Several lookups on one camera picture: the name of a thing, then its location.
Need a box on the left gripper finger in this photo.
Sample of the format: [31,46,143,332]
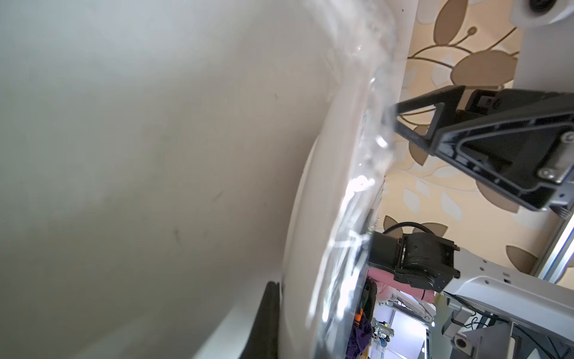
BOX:
[239,281,280,359]

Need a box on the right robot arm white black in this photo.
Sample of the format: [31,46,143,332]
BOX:
[369,86,573,342]

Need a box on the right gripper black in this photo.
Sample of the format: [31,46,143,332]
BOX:
[396,85,573,215]

